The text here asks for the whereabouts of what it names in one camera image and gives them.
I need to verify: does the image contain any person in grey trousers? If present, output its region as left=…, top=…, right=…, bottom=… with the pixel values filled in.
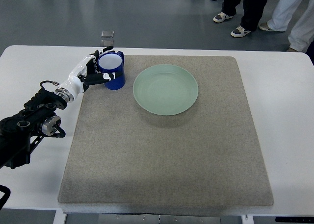
left=259, top=0, right=314, bottom=52

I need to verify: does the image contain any light green plate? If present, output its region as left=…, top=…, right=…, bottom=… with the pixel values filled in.
left=133, top=64, right=198, bottom=116

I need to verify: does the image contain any lower floor outlet cover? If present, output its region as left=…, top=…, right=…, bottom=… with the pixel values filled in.
left=101, top=39, right=114, bottom=47

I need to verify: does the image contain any blue mug white inside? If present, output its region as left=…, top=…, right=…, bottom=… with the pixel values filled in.
left=98, top=51, right=126, bottom=90

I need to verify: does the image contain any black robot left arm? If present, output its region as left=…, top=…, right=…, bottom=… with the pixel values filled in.
left=0, top=80, right=74, bottom=169

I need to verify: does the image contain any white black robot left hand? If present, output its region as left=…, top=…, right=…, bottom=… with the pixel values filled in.
left=55, top=46, right=115, bottom=100

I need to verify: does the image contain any black cable loop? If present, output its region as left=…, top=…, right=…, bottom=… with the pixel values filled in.
left=0, top=184, right=12, bottom=209

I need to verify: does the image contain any person in dark trousers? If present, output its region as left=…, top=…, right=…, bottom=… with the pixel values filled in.
left=213, top=0, right=268, bottom=38

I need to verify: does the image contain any grey felt mat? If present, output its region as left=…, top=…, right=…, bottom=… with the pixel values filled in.
left=58, top=55, right=273, bottom=209

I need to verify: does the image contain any floor outlet cover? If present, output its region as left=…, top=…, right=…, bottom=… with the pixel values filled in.
left=101, top=29, right=114, bottom=38
left=101, top=39, right=114, bottom=47

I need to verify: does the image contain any upper floor outlet cover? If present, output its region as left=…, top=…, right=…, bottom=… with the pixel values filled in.
left=101, top=29, right=114, bottom=38

